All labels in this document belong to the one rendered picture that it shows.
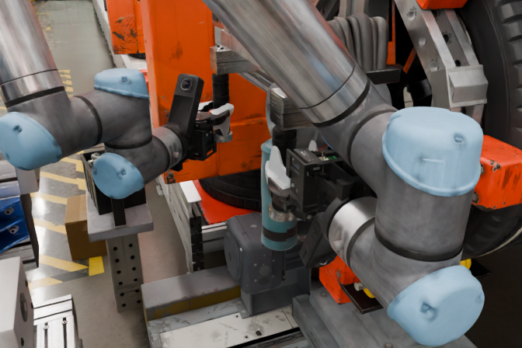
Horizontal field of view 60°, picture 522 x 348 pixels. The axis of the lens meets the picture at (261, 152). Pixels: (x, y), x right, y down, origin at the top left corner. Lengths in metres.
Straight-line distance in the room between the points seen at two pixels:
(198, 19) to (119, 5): 1.94
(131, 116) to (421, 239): 0.46
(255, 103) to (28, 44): 0.81
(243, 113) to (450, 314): 1.00
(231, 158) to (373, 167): 0.96
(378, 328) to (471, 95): 0.77
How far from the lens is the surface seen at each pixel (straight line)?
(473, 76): 0.71
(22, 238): 1.05
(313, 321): 1.42
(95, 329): 1.69
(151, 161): 0.74
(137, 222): 1.31
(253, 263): 1.29
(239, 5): 0.40
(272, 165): 0.64
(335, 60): 0.44
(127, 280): 1.65
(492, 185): 0.65
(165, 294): 1.55
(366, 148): 0.42
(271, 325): 1.50
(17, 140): 0.62
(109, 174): 0.72
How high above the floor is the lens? 1.13
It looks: 24 degrees down
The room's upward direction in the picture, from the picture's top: straight up
